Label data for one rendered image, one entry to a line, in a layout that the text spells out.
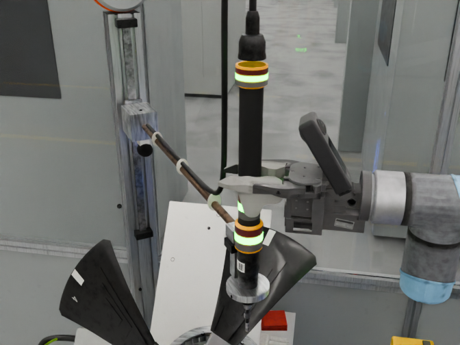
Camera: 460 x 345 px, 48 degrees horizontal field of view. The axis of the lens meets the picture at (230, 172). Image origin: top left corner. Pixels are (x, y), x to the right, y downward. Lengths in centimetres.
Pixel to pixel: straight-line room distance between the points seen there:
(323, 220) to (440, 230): 16
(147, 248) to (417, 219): 101
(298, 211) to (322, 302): 104
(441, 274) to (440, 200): 11
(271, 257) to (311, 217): 29
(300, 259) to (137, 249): 73
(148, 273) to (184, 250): 37
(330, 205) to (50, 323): 155
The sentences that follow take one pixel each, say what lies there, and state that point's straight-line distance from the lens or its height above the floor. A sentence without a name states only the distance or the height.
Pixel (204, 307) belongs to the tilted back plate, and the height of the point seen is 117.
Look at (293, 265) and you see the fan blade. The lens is 97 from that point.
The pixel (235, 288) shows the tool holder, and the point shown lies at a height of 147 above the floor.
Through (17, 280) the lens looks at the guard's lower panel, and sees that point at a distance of 207.
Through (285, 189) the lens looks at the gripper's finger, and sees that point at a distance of 69.
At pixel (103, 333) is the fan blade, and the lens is 113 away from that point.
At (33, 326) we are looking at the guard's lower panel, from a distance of 218.
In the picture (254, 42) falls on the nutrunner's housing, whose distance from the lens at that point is 67.
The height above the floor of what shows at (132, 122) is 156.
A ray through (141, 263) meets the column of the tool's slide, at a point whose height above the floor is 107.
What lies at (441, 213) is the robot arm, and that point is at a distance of 73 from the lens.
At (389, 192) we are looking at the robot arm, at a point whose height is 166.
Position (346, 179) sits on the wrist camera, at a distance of 72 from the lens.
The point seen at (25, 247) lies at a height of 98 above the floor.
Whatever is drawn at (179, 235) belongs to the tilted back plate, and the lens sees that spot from 129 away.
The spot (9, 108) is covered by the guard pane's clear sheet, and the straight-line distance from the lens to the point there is 175.
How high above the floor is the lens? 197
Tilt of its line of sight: 25 degrees down
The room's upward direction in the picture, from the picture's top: straight up
